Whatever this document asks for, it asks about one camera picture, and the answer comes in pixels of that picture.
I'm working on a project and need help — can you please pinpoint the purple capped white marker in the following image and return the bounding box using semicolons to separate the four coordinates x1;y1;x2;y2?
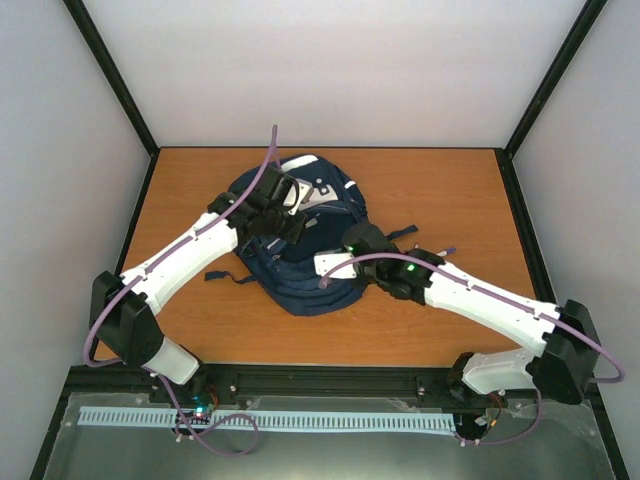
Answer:
438;247;457;257

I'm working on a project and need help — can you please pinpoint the black right frame post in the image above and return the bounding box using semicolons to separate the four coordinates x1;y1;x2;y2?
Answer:
502;0;610;157

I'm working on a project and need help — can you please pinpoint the light blue slotted cable duct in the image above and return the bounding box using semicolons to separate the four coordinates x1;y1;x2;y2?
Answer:
77;406;455;435

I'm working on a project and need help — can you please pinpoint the navy blue student backpack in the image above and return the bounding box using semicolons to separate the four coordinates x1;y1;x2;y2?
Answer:
203;153;420;318

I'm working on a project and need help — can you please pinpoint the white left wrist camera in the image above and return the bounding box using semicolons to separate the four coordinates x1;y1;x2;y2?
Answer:
283;178;314;215

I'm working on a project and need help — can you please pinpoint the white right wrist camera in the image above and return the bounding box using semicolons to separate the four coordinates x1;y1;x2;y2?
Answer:
313;251;357;280

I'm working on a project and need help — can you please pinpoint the black frame post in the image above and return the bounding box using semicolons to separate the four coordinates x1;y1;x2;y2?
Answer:
502;0;610;157
62;0;160;149

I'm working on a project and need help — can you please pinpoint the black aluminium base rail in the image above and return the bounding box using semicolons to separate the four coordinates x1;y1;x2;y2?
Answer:
63;364;595;413

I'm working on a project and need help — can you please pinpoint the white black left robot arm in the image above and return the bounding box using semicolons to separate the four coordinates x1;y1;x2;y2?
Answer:
85;165;313;403

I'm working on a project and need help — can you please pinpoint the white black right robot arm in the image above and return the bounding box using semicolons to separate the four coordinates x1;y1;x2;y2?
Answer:
342;221;599;405

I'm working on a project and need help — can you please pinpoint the black left frame post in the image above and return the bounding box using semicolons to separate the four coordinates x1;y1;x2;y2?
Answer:
62;0;160;149

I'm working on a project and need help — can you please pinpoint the metal front base plate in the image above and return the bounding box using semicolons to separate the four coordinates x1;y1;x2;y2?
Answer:
32;393;627;479

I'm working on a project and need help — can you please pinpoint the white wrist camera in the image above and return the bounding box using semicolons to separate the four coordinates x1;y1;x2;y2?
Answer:
283;178;314;215
313;251;357;280

